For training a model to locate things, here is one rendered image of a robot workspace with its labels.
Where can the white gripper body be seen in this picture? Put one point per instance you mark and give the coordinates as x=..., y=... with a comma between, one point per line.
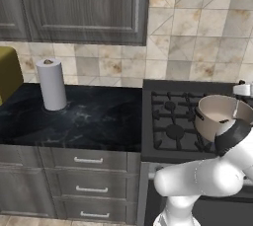
x=243, y=90

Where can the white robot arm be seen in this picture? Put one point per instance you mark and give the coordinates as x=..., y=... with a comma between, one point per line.
x=201, y=177

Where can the beige cooking pot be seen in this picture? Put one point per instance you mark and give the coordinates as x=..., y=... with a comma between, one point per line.
x=210, y=123

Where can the black gas hob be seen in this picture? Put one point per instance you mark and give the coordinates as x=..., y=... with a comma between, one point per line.
x=171, y=121

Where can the white paper towel roll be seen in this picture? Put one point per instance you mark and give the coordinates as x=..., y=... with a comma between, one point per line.
x=52, y=85

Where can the grey drawer front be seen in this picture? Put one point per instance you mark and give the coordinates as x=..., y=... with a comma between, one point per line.
x=59, y=159
x=69, y=210
x=62, y=184

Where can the olive yellow appliance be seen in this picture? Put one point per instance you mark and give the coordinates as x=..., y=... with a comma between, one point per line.
x=8, y=72

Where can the grey base cupboard door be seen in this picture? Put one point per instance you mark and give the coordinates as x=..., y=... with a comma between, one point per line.
x=23, y=187

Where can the wide grey wall cupboard door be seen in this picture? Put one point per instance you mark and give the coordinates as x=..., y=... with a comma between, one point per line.
x=82, y=6

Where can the narrow grey wall cupboard door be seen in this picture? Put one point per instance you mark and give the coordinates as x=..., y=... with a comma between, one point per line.
x=11, y=6

